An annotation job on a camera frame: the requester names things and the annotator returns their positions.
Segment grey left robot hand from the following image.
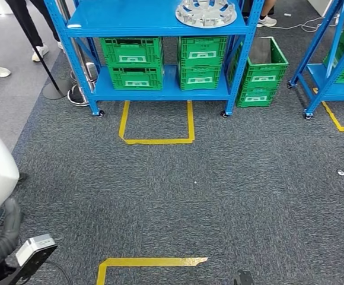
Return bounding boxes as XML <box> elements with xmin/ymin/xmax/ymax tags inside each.
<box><xmin>0</xmin><ymin>197</ymin><xmax>22</xmax><ymax>272</ymax></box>

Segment blue metal shelf rack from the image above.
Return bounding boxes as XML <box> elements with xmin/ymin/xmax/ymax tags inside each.
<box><xmin>44</xmin><ymin>0</ymin><xmax>265</xmax><ymax>118</ymax></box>
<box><xmin>287</xmin><ymin>0</ymin><xmax>344</xmax><ymax>120</ymax></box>

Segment chrome stanchion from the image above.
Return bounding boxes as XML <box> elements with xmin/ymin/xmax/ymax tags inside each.
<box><xmin>54</xmin><ymin>0</ymin><xmax>97</xmax><ymax>107</ymax></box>

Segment black robot foot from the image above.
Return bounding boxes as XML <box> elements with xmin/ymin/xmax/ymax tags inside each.
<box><xmin>233</xmin><ymin>269</ymin><xmax>254</xmax><ymax>285</ymax></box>

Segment grey wheel hubcap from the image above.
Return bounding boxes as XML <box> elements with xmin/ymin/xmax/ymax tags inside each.
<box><xmin>175</xmin><ymin>0</ymin><xmax>238</xmax><ymax>29</ymax></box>

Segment seated person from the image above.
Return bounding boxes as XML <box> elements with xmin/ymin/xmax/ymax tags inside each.
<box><xmin>256</xmin><ymin>0</ymin><xmax>278</xmax><ymax>29</ymax></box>

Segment yellow floor tape strip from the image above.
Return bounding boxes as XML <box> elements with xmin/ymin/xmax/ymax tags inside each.
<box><xmin>312</xmin><ymin>87</ymin><xmax>344</xmax><ymax>133</ymax></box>

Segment white desk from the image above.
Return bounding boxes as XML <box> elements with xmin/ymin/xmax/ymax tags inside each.
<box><xmin>307</xmin><ymin>0</ymin><xmax>336</xmax><ymax>17</ymax></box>

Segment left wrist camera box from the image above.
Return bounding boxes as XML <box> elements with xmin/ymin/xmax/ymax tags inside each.
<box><xmin>0</xmin><ymin>234</ymin><xmax>58</xmax><ymax>285</ymax></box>

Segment black camera cable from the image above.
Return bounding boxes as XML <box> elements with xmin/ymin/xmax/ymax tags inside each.
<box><xmin>46</xmin><ymin>259</ymin><xmax>73</xmax><ymax>285</ymax></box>

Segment white extension cable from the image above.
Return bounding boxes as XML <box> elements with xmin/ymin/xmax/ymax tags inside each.
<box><xmin>266</xmin><ymin>14</ymin><xmax>340</xmax><ymax>33</ymax></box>

